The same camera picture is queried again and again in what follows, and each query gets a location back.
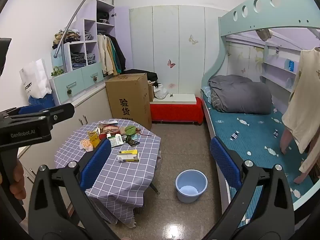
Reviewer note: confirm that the cream hanging jacket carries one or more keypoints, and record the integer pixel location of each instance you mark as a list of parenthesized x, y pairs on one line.
[(104, 55)]

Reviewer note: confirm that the black hanging coat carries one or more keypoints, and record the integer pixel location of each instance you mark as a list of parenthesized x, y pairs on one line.
[(120, 52)]

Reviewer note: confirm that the grey checked tablecloth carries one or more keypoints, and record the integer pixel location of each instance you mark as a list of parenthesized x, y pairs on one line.
[(125, 177)]

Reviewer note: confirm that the red snack packet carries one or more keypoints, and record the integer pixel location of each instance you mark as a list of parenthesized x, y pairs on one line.
[(111, 129)]

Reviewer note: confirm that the red bench white top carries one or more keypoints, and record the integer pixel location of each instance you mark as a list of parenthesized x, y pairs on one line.
[(175, 111)]

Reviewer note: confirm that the person's left hand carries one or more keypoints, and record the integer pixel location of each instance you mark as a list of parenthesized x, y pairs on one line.
[(19, 182)]

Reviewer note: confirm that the grey metal handrail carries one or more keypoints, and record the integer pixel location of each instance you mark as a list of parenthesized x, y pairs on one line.
[(75, 17)]

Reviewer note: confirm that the cream hanging shirt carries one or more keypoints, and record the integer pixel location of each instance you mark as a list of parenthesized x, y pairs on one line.
[(305, 92)]

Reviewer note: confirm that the green plant decoration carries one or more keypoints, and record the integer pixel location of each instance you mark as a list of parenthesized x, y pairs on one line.
[(57, 72)]

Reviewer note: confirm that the large cardboard box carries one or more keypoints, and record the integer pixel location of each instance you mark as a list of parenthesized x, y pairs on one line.
[(127, 97)]

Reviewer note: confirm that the blue bag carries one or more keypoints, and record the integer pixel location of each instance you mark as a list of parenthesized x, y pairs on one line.
[(41, 102)]

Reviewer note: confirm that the pile of folded clothes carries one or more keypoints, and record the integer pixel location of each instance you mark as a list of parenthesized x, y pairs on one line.
[(66, 38)]

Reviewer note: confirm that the black bag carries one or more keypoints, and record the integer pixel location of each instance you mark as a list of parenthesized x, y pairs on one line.
[(145, 74)]

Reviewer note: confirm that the pale butterfly wall sticker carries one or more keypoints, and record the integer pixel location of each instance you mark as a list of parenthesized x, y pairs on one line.
[(193, 40)]

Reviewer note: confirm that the teal quilted bed mattress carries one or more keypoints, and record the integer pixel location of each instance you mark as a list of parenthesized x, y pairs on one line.
[(250, 135)]

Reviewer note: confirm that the white low cabinet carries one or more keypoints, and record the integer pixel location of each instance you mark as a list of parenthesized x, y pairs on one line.
[(92, 105)]

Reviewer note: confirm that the pink butterfly wall sticker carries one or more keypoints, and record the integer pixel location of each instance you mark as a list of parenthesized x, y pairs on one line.
[(171, 63)]

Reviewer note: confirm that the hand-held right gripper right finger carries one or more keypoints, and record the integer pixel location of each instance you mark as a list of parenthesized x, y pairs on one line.
[(223, 162)]

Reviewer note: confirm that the grey duvet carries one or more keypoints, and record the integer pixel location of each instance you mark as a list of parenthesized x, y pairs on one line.
[(242, 95)]

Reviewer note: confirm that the folded dark jeans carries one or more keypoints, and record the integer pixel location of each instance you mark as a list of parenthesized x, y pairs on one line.
[(78, 60)]

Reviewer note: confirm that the thin red stick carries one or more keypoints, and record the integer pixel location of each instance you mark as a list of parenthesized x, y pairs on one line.
[(145, 135)]

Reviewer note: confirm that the white paper shopping bag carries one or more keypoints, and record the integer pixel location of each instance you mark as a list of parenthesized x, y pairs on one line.
[(35, 80)]

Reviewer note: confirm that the lilac stair shelf cabinet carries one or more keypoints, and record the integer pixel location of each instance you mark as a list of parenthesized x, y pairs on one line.
[(82, 76)]

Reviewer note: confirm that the small blue box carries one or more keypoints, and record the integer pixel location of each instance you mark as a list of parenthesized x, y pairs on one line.
[(291, 65)]

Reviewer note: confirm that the white orange food wrapper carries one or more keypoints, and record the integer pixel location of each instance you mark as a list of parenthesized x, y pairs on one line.
[(86, 145)]

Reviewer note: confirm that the blue checked pillow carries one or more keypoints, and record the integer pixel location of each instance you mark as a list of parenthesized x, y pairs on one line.
[(206, 93)]

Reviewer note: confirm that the white green carton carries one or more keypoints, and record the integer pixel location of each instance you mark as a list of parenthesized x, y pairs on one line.
[(115, 140)]

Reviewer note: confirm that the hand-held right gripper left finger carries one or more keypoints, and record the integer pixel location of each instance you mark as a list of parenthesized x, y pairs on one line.
[(96, 165)]

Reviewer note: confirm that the yellow white box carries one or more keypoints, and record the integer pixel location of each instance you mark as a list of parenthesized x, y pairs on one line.
[(128, 155)]

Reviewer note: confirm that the white printed paper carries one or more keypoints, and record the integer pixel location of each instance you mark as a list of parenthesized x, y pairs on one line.
[(108, 123)]

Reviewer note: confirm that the small cardboard box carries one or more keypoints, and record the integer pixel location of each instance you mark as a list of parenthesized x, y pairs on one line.
[(151, 91)]

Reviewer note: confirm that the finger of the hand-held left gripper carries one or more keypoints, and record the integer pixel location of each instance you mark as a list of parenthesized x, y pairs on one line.
[(32, 110), (60, 111)]

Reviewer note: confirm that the blue plastic bucket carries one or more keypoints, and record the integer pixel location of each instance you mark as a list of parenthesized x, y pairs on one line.
[(191, 192)]

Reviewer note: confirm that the black crumpled wrapper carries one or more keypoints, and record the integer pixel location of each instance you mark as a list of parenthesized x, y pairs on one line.
[(132, 142)]

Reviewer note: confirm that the folded grey clothes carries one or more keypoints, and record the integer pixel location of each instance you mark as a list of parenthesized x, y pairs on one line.
[(89, 36), (91, 58)]

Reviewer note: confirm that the pink hanging garment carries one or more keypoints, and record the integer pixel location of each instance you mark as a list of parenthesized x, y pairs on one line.
[(310, 162)]

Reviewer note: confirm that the yellow paper carton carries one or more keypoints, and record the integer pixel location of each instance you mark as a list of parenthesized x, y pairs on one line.
[(94, 140)]

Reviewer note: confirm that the teal hanging garment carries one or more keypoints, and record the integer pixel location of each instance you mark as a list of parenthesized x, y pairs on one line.
[(116, 57)]

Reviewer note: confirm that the beige hanging cloth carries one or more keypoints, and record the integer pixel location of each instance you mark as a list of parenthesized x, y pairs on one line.
[(265, 34)]

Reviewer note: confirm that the white plastic bag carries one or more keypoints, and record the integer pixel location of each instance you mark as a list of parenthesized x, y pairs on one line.
[(160, 92)]

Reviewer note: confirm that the black clothes bundle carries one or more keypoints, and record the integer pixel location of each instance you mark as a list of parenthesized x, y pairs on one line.
[(103, 17)]

